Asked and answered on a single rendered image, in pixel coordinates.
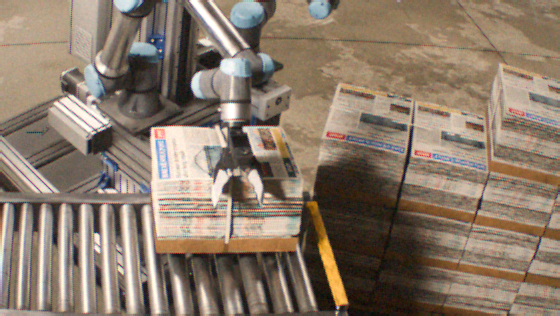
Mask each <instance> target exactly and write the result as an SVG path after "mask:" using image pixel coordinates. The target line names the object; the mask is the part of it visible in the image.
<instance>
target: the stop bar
mask: <svg viewBox="0 0 560 316"><path fill-rule="evenodd" d="M306 207H307V210H308V213H309V216H310V217H309V220H310V223H311V226H312V229H313V232H314V235H315V238H316V241H317V245H318V248H319V250H320V253H321V257H322V260H323V263H324V265H325V267H324V268H325V272H326V275H327V277H328V280H329V284H330V286H331V289H332V292H333V298H334V301H335V303H336V307H337V309H339V310H340V309H348V307H349V304H348V301H347V296H346V293H345V288H344V287H343V284H342V282H341V279H340V278H341V276H340V273H339V271H338V268H337V265H336V262H335V260H334V257H333V254H332V248H331V246H330V242H329V239H328V236H327V233H326V230H325V228H324V225H323V222H322V219H321V218H322V217H321V216H320V213H319V210H318V207H317V204H316V201H307V203H306Z"/></svg>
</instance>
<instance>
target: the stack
mask: <svg viewBox="0 0 560 316"><path fill-rule="evenodd" d="M413 102H414V100H413V99H409V98H405V97H402V96H397V95H393V94H391V93H388V92H383V91H379V90H374V89H369V88H364V87H360V86H355V85H348V84H342V83H339V85H338V88H337V91H336V93H335V96H334V100H333V103H332V106H330V108H331V112H330V110H329V113H330V114H329V116H328V119H327V122H326V125H325V127H324V131H323V134H322V137H321V142H320V158H319V163H318V169H317V175H316V182H318V183H322V184H327V185H332V186H337V187H347V188H352V189H356V190H360V191H365V192H370V193H373V194H378V195H383V196H387V197H391V198H395V199H397V195H398V199H400V198H401V199H406V200H410V201H415V202H419V203H424V204H428V205H431V204H432V205H436V206H440V207H444V208H448V209H452V210H453V209H456V210H460V211H464V212H467V213H475V212H477V215H481V216H485V217H492V218H496V219H500V220H503V219H504V220H507V221H511V222H518V223H522V224H525V225H528V224H529V225H533V226H536V227H543V228H544V227H545V225H546V229H552V230H555V231H560V182H559V185H558V187H557V186H553V185H550V184H543V183H539V182H536V181H533V180H529V179H521V178H518V177H514V176H510V175H507V174H503V173H500V174H499V173H495V172H491V171H488V157H487V136H486V118H485V117H482V116H478V115H475V114H472V113H469V112H466V111H463V110H460V109H456V108H451V107H446V106H442V105H437V104H432V103H427V102H421V101H416V103H415V106H414V111H413V117H412V120H411V116H412V109H413ZM402 176H403V177H402ZM401 181H402V184H401ZM400 186H401V192H400ZM398 191H399V192H400V198H399V194H398ZM398 199H397V203H396V206H395V208H393V207H388V206H384V205H382V206H380V205H375V204H371V203H366V202H362V201H357V200H352V199H349V198H344V197H339V196H335V195H330V194H325V193H316V192H314V194H313V198H312V201H316V204H317V207H318V210H319V213H320V216H321V217H322V218H321V219H322V222H323V225H324V228H325V230H326V233H327V236H328V238H329V239H334V240H338V241H343V242H353V243H357V244H362V245H366V246H371V247H379V248H384V247H385V245H386V247H385V248H384V251H386V250H388V251H393V252H394V251H397V252H401V253H405V254H410V255H412V254H414V255H419V256H422V257H431V258H434V259H438V260H440V259H442V260H445V261H449V262H457V263H460V264H468V265H472V266H474V265H476V266H479V267H487V268H490V269H497V270H504V271H507V272H510V271H511V272H513V273H516V274H517V273H520V274H523V275H525V272H527V270H528V274H530V275H536V276H542V277H545V278H547V277H549V278H551V279H558V280H560V241H558V240H555V239H549V238H545V237H543V234H542V237H540V236H537V235H530V234H526V233H519V232H515V231H508V230H505V229H497V228H493V227H489V226H487V227H486V226H482V225H478V224H474V220H473V223H469V222H465V221H461V220H453V219H449V218H444V217H441V216H432V215H428V214H424V213H420V212H416V211H415V212H411V211H407V210H402V209H398V208H397V206H398ZM477 215H476V216H477ZM387 237H388V240H387ZM302 254H303V257H304V261H305V264H306V268H307V270H308V274H309V277H310V280H311V282H314V283H318V284H322V285H326V286H330V284H329V280H328V277H327V275H326V272H325V268H324V267H325V265H324V263H323V260H322V257H321V253H320V250H319V248H318V246H317V245H312V244H307V243H305V244H304V248H303V251H302ZM332 254H333V257H334V260H335V262H336V265H337V268H338V271H339V273H340V276H341V278H340V279H341V282H342V284H343V287H344V288H345V289H346V290H354V291H358V292H362V293H365V294H366V293H369V294H371V291H372V294H374V295H378V296H382V295H383V296H387V297H391V298H400V299H403V300H407V299H408V300H411V301H415V302H417V301H419V302H423V303H426V304H427V303H430V304H434V305H443V306H449V307H453V308H454V307H456V308H460V309H462V308H463V309H467V310H473V311H480V312H486V313H493V314H500V315H506V314H507V313H508V312H509V316H511V315H512V316H560V288H557V287H551V286H545V285H539V284H533V283H530V282H529V283H527V282H524V280H523V282H517V281H510V280H507V279H506V280H503V279H500V278H498V279H496V278H493V277H486V276H482V275H481V276H479V275H475V274H468V273H465V272H457V271H454V270H451V271H450V270H446V269H442V268H440V269H438V268H435V267H430V266H423V265H418V264H415V263H414V264H410V263H407V262H402V261H394V260H390V259H386V258H384V255H385V253H384V252H383V256H382V257H381V258H380V257H376V256H371V255H367V254H363V253H359V254H358V253H353V252H349V251H345V250H340V249H335V248H332ZM459 260H460V261H459ZM373 290H374V293H373ZM371 299H372V295H371V298H370V300H369V301H362V300H359V299H355V298H347V301H348V304H349V307H352V308H356V309H360V310H363V309H364V310H368V311H372V312H380V313H384V314H392V315H396V316H399V315H400V316H456V315H452V314H450V315H448V314H445V315H444V314H441V313H439V312H430V311H427V310H424V311H423V310H419V309H410V308H407V307H404V308H403V307H399V306H395V305H393V306H390V305H387V304H382V303H380V304H378V303H374V302H370V301H371Z"/></svg>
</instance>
